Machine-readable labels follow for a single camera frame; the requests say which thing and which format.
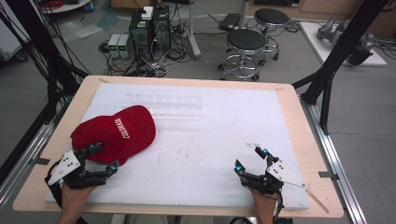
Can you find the aluminium rail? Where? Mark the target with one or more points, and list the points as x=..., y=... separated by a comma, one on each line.
x=339, y=161
x=25, y=155

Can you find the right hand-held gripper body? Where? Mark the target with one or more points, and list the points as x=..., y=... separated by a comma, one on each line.
x=274, y=177

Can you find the clear plastic sheet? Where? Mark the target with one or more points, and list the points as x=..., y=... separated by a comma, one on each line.
x=84, y=28

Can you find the person's left hand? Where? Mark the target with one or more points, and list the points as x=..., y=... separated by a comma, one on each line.
x=76, y=196

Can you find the grey power supply unit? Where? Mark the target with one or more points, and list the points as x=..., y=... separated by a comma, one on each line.
x=125, y=46
x=113, y=45

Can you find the grey metal table leg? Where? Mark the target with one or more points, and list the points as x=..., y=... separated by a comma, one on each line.
x=193, y=31

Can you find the clear plastic grid tray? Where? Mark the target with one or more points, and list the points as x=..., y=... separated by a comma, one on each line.
x=174, y=104

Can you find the black round stool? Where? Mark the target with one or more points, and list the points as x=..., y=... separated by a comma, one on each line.
x=271, y=21
x=246, y=46

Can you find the white floor board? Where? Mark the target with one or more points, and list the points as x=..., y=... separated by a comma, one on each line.
x=317, y=43

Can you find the red baseball cap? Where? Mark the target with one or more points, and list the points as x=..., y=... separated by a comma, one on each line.
x=118, y=133

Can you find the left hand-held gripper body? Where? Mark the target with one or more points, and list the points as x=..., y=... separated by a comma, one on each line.
x=69, y=166

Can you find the thin wooden stick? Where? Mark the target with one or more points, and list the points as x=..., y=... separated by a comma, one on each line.
x=317, y=200

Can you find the white cloth table cover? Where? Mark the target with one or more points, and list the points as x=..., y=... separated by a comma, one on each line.
x=218, y=149

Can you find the person's right hand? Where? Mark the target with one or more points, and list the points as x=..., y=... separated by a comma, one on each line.
x=263, y=202

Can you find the black computer tower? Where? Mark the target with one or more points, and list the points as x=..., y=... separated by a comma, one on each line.
x=162, y=28
x=140, y=34

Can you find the grey tape strip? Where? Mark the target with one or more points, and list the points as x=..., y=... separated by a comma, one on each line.
x=40, y=161
x=328, y=175

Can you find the black flat case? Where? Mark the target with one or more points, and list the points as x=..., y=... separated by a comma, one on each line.
x=229, y=21

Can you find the white box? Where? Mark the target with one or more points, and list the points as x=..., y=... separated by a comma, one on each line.
x=147, y=13

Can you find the white round table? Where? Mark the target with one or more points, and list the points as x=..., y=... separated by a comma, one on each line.
x=65, y=6

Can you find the black metal frame post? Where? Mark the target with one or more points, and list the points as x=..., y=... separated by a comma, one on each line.
x=46, y=56
x=336, y=62

